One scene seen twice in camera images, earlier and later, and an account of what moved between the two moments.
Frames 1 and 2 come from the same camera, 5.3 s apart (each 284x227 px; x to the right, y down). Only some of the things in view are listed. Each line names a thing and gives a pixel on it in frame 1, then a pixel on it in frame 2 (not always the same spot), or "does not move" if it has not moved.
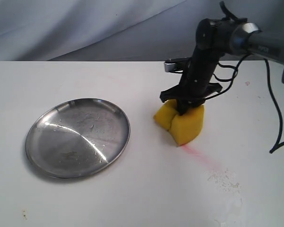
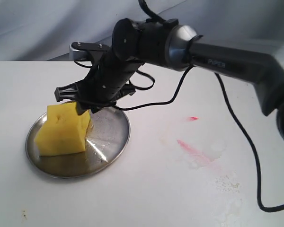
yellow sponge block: x=184 y=128 → x=64 y=131
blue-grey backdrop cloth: x=117 y=30 does not move
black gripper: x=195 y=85 → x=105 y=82
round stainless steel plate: x=77 y=138 does not move
